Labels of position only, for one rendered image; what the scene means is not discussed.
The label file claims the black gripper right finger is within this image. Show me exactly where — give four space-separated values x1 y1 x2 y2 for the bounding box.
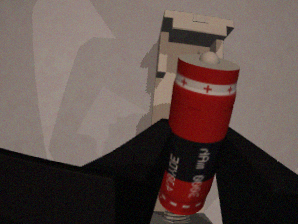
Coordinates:
216 128 298 224

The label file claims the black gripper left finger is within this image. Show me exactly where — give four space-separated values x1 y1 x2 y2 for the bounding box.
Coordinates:
0 119 172 224

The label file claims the red and black battery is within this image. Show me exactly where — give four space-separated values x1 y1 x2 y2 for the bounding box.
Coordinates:
158 51 239 216

